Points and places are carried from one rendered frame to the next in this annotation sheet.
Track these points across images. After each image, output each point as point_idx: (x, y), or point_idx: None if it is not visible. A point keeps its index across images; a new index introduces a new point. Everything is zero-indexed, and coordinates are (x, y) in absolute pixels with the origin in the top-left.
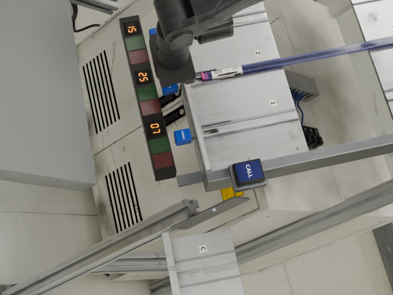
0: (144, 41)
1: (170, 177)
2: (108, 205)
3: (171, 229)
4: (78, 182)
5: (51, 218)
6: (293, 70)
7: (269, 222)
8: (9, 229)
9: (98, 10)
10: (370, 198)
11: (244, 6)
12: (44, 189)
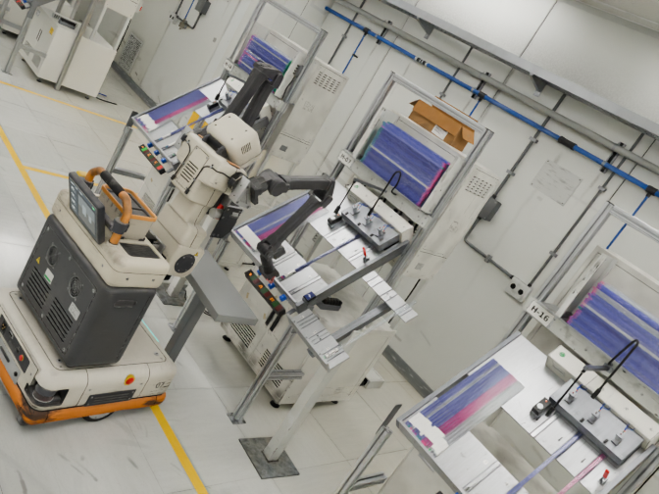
0: (256, 275)
1: (283, 313)
2: None
3: (291, 334)
4: (252, 320)
5: (240, 388)
6: None
7: None
8: (225, 393)
9: None
10: (367, 310)
11: (284, 237)
12: (232, 378)
